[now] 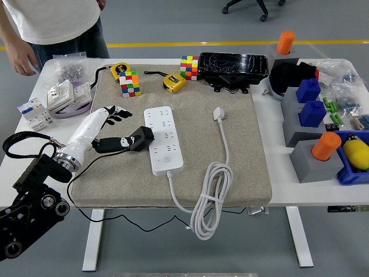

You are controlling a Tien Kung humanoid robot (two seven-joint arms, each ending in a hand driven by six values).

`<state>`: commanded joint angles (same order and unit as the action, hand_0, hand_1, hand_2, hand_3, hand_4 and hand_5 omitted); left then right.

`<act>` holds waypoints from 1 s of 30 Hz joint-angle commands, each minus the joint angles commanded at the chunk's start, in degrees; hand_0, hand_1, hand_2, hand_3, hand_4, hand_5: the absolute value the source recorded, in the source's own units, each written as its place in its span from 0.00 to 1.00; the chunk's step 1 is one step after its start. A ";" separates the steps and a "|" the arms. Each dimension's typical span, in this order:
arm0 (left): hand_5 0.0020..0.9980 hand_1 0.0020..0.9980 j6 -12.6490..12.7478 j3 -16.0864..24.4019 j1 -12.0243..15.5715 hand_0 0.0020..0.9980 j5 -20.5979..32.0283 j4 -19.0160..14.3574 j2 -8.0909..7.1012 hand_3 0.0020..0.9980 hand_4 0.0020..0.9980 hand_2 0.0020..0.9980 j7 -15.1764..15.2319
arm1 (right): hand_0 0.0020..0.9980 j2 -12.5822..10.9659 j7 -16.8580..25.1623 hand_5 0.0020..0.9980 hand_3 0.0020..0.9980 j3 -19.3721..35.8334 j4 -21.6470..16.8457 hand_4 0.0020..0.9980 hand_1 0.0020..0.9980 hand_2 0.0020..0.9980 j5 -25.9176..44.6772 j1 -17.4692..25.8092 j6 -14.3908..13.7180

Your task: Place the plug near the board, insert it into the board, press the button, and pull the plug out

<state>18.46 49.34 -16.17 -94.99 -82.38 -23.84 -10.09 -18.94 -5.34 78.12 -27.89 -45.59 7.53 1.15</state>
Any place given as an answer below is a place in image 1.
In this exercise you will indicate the green peg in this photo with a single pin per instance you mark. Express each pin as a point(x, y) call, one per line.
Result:
point(340, 120)
point(334, 117)
point(325, 102)
point(331, 106)
point(335, 106)

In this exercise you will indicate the blue block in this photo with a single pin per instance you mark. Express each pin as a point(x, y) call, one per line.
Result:
point(308, 91)
point(312, 114)

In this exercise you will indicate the grey-brown mat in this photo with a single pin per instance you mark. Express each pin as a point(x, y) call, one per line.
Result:
point(245, 173)

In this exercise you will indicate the small clear bag blue parts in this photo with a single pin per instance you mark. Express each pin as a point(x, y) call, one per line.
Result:
point(351, 78)

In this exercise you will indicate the clear bag of tan components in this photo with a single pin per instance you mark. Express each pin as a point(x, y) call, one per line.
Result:
point(360, 122)

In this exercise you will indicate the blue plastic bin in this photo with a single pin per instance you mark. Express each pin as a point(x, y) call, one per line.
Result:
point(350, 177)

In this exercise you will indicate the person's right hand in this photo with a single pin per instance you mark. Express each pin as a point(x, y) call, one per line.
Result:
point(23, 57)

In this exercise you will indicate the black power adapter plug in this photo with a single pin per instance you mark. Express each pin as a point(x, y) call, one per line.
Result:
point(142, 138)

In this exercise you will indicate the white power strip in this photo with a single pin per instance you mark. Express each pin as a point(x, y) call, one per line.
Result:
point(164, 161)

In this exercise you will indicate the person's left hand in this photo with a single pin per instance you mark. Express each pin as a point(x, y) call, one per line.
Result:
point(101, 3)

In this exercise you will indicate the white wall socket panel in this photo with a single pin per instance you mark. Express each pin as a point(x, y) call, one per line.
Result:
point(60, 96)

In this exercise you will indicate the yellow tape measure black label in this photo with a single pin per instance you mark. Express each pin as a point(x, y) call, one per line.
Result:
point(120, 70)

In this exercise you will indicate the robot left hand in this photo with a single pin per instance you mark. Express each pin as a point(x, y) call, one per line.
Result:
point(86, 130)

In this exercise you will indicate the white switch panel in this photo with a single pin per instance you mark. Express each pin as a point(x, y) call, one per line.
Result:
point(83, 92)

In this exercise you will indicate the colourful puzzle cube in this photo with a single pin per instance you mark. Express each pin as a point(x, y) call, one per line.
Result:
point(130, 84)
point(189, 67)

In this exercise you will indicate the person's right forearm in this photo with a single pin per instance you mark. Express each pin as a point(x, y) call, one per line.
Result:
point(11, 26)

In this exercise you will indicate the black table control panel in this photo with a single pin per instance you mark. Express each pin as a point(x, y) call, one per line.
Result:
point(346, 208)

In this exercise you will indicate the grey block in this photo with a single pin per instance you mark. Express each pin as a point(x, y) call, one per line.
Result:
point(271, 53)
point(311, 170)
point(288, 99)
point(297, 134)

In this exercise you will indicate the white blue round dish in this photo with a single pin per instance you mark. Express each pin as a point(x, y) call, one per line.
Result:
point(274, 88)

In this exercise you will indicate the clear bag of white parts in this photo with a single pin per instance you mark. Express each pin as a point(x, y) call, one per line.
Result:
point(331, 70)

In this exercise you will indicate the yellow toy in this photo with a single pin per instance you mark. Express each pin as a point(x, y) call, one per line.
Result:
point(357, 154)

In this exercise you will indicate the white table leg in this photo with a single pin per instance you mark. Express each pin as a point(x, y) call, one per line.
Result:
point(93, 239)
point(299, 239)

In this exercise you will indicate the orange cylinder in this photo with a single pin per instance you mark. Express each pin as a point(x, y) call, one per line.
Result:
point(285, 41)
point(325, 145)

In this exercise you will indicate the white blue circuit breaker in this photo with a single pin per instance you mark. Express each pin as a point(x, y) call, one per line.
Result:
point(34, 114)

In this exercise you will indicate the clear bag of metal nuts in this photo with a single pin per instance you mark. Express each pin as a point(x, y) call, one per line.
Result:
point(70, 72)

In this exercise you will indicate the person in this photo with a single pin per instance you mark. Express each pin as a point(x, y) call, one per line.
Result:
point(54, 17)

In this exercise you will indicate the silver bracket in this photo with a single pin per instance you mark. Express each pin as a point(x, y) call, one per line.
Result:
point(258, 210)

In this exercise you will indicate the large clear bag blue parts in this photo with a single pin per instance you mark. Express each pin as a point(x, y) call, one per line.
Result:
point(347, 101)

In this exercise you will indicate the black glossy tray device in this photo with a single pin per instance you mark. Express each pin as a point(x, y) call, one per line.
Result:
point(230, 65)

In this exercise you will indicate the black office chair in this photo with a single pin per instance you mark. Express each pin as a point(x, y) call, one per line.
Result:
point(263, 18)

